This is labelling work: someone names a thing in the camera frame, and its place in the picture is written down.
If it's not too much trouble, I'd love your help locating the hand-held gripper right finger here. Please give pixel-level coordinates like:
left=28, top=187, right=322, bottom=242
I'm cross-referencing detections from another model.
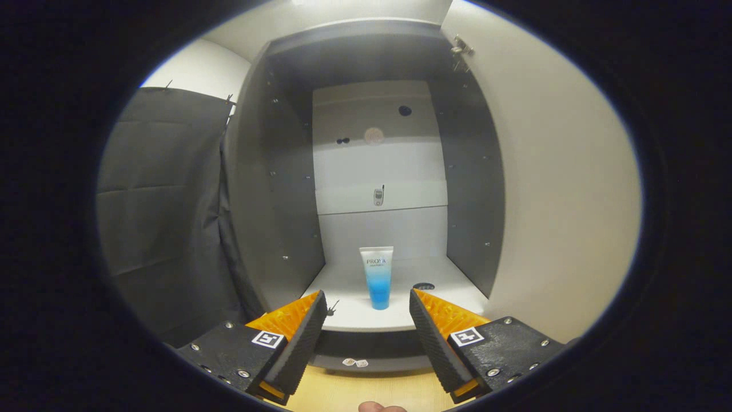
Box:
left=409, top=288, right=567, bottom=404

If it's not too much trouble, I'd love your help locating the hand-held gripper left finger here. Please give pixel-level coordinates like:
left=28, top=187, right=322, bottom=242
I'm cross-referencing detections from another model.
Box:
left=172, top=290, right=328, bottom=406

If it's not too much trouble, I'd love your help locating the blue white cosmetic tube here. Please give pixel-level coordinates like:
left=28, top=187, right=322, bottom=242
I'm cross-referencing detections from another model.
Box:
left=359, top=246, right=395, bottom=311

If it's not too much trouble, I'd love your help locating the dark grey cabinet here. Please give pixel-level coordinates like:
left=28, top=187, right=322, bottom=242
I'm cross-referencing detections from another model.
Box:
left=226, top=17, right=507, bottom=373

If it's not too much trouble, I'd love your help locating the black backdrop cloth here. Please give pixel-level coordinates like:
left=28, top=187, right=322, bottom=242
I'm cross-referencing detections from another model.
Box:
left=96, top=86, right=258, bottom=347

